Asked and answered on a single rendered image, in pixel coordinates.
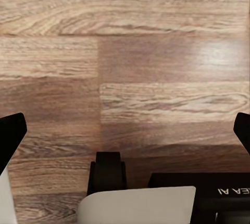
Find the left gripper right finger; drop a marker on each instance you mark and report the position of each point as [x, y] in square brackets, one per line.
[242, 129]

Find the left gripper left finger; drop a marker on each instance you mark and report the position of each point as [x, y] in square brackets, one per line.
[12, 130]

